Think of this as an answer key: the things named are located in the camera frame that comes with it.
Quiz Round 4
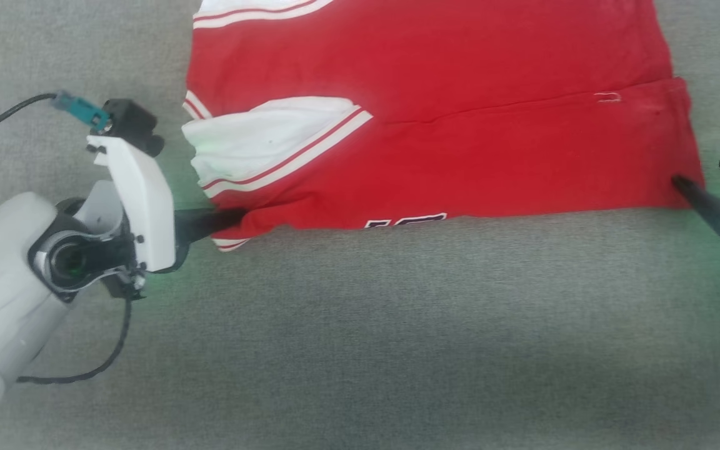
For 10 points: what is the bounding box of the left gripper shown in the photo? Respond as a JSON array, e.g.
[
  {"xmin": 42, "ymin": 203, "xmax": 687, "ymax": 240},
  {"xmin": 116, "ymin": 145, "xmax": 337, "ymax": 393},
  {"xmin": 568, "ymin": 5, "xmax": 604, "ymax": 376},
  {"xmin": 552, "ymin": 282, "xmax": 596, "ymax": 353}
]
[{"xmin": 29, "ymin": 180, "xmax": 248, "ymax": 302}]

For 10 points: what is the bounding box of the red white-striped sports garment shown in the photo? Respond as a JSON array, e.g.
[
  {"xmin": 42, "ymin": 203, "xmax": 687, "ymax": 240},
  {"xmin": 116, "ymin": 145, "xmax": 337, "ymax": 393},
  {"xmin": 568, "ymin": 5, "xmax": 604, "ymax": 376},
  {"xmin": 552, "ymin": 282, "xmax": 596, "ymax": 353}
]
[{"xmin": 182, "ymin": 0, "xmax": 706, "ymax": 252}]

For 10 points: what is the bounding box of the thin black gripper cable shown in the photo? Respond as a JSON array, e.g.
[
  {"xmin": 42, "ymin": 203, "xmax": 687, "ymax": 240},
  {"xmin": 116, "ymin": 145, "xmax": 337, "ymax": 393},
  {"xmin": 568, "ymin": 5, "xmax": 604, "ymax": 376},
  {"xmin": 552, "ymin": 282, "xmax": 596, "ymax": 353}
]
[{"xmin": 17, "ymin": 292, "xmax": 134, "ymax": 384}]

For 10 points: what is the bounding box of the black cable teal connector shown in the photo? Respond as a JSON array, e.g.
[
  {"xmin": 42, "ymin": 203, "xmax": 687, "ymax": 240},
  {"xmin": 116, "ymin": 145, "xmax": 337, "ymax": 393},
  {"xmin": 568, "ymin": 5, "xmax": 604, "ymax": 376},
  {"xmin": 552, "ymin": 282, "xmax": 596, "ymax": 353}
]
[{"xmin": 0, "ymin": 91, "xmax": 112, "ymax": 149}]

